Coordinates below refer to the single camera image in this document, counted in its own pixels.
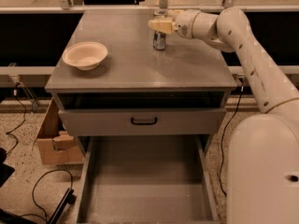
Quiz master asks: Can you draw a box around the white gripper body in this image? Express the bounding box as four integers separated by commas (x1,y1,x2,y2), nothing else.
176,9,200,39

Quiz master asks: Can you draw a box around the silver blue redbull can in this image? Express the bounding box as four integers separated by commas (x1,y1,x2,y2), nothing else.
153,9,167,50

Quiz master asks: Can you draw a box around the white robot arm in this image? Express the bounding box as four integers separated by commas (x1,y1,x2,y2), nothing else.
149,7,299,224

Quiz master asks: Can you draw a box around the grey drawer cabinet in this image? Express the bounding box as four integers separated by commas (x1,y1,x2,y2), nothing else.
45,8,237,157

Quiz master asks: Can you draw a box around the grey top drawer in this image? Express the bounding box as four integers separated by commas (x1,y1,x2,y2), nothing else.
59,108,226,136

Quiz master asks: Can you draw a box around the grey open middle drawer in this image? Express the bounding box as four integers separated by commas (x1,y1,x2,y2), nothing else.
73,135,221,224

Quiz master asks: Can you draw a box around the white paper bowl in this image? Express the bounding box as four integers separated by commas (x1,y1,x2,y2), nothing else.
62,42,107,71

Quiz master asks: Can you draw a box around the brown cardboard box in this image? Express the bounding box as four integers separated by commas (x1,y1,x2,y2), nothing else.
36,100,84,165

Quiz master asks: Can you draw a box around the black bar left floor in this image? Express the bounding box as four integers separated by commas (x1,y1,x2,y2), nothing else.
48,188,76,224

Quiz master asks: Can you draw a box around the black object left edge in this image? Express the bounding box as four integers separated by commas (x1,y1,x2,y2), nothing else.
0,147,15,188

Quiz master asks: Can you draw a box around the black cable right floor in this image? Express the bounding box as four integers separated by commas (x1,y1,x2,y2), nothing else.
218,85,245,198

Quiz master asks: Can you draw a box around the black cable floor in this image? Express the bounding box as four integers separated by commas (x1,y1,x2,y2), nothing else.
18,169,74,223
218,85,245,198

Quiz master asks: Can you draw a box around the black drawer handle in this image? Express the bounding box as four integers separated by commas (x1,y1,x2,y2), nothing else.
130,117,158,126

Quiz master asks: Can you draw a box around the metal railing frame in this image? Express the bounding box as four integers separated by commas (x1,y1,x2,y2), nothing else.
0,0,299,89

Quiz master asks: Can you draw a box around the black cable left wall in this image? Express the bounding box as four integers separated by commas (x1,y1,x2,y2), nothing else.
5,82,28,156

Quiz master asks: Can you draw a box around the black cable left floor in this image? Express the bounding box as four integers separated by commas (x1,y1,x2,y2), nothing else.
18,169,74,223

